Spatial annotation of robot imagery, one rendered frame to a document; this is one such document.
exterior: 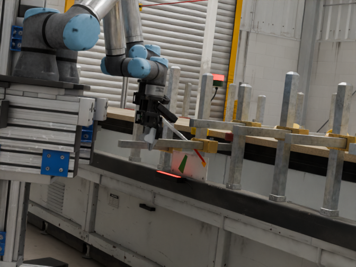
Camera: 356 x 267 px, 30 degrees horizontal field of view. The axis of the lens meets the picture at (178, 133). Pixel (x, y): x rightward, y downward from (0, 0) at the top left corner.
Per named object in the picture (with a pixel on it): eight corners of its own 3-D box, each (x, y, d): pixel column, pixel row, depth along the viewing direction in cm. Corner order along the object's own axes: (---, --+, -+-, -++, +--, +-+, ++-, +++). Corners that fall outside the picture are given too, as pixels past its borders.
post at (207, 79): (194, 186, 279) (207, 72, 276) (189, 185, 282) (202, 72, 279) (201, 187, 281) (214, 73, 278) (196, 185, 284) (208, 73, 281)
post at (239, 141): (230, 206, 258) (245, 83, 256) (225, 205, 261) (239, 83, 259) (237, 206, 260) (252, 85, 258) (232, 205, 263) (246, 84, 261)
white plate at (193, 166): (205, 182, 271) (207, 158, 271) (169, 172, 293) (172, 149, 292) (206, 182, 272) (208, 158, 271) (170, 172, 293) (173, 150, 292)
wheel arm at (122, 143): (121, 149, 281) (122, 139, 281) (117, 148, 284) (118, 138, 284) (203, 154, 306) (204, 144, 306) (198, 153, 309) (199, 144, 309)
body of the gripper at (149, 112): (134, 125, 261) (138, 94, 260) (152, 127, 266) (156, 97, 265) (144, 126, 254) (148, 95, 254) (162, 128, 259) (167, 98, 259)
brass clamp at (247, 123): (249, 135, 250) (250, 122, 250) (227, 131, 261) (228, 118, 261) (261, 136, 254) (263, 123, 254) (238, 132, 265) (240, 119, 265)
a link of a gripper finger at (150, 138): (139, 149, 259) (142, 126, 259) (152, 150, 262) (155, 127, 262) (143, 150, 256) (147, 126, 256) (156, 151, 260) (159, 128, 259)
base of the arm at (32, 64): (7, 75, 214) (10, 44, 214) (18, 77, 229) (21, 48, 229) (54, 80, 214) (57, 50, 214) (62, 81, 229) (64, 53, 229)
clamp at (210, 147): (207, 152, 272) (208, 140, 271) (188, 148, 283) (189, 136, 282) (217, 153, 275) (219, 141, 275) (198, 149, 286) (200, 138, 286)
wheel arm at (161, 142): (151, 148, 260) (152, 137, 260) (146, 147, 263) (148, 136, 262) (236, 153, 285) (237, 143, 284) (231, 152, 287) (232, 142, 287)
